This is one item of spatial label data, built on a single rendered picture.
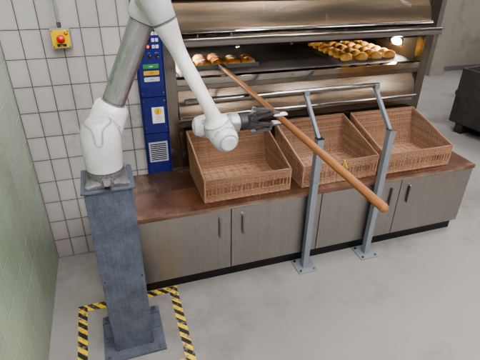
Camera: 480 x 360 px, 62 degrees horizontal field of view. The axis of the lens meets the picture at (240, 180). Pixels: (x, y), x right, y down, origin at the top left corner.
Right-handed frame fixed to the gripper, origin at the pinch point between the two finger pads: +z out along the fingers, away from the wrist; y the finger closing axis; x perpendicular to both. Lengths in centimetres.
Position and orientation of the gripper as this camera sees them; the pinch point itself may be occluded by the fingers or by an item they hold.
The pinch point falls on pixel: (279, 117)
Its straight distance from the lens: 190.7
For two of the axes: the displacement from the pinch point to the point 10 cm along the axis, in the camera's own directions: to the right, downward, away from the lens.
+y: -0.2, 8.7, 4.9
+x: 3.2, 4.7, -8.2
